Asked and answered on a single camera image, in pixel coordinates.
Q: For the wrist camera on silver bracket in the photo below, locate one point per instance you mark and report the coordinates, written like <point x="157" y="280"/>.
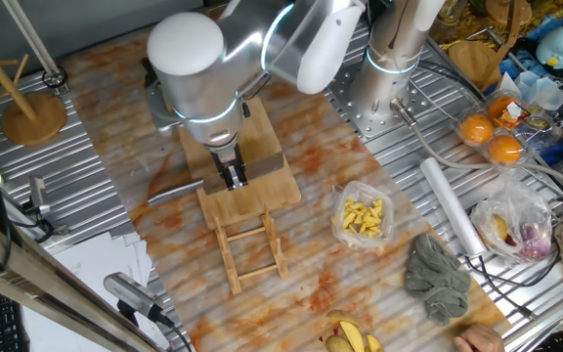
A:
<point x="157" y="110"/>

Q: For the clear plastic fruit container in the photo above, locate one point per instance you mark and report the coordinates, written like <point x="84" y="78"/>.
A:
<point x="535" y="139"/>

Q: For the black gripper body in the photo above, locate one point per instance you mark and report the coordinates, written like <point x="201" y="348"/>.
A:
<point x="225" y="155"/>

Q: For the whole brown potato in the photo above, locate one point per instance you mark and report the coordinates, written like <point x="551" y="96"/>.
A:
<point x="338" y="344"/>

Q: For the small silver clamp device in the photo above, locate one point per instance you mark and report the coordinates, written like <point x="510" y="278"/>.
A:
<point x="38" y="190"/>

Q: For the wooden cutting board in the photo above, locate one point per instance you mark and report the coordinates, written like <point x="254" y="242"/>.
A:
<point x="262" y="205"/>

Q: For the steel cleaver knife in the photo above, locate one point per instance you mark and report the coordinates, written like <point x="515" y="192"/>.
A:
<point x="262" y="168"/>

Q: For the clear plastic measuring jug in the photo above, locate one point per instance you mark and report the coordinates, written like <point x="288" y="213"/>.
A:
<point x="540" y="93"/>

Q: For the wooden paddle board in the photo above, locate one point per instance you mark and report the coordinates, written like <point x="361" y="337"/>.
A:
<point x="506" y="10"/>

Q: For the aluminium frame rail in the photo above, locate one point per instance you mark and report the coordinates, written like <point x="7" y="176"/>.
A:
<point x="42" y="288"/>

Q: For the grey green cloth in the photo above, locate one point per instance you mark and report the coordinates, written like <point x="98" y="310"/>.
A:
<point x="433" y="278"/>

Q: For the blue cloth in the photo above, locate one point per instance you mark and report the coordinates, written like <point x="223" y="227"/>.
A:
<point x="516" y="66"/>

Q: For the silver exterior camera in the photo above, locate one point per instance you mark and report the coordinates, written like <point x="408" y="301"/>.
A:
<point x="130" y="291"/>

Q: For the glass jar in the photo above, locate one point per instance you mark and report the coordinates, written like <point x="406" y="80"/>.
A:
<point x="450" y="12"/>

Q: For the clear bag of potato sticks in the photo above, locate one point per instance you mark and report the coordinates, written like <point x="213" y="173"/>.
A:
<point x="362" y="220"/>

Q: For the wooden mug tree stand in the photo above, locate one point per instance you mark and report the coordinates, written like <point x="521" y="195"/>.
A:
<point x="34" y="119"/>

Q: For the clear bag of vegetables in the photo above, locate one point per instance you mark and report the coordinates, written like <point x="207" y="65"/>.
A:
<point x="511" y="215"/>

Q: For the white plastic wrap roll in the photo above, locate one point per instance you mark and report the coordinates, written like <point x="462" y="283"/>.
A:
<point x="450" y="205"/>

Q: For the light blue plush toy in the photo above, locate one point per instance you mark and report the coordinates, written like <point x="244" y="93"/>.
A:
<point x="557" y="46"/>

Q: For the stack of white papers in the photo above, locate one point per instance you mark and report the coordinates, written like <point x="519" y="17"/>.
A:
<point x="91" y="264"/>

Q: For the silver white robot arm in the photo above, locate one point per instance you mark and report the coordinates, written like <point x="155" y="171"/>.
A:
<point x="198" y="88"/>

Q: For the round wooden disc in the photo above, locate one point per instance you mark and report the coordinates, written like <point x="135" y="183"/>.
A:
<point x="472" y="63"/>

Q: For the orange fruit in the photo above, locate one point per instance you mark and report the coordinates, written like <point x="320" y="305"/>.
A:
<point x="496" y="107"/>
<point x="477" y="129"/>
<point x="505" y="149"/>

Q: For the metal tripod leg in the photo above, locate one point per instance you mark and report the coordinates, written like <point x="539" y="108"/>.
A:
<point x="32" y="41"/>

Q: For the orange marble pattern mat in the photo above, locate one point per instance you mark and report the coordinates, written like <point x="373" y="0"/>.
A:
<point x="311" y="146"/>

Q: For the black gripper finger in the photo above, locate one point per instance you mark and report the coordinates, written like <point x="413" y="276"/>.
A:
<point x="226" y="179"/>
<point x="240" y="176"/>

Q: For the wooden knife rack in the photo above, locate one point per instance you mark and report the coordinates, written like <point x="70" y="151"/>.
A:
<point x="226" y="259"/>

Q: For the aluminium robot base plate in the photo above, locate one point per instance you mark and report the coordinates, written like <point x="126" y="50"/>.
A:
<point x="355" y="115"/>

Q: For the person hand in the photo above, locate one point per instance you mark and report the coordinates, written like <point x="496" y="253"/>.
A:
<point x="479" y="339"/>

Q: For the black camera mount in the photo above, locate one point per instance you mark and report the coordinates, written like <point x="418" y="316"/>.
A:
<point x="126" y="313"/>

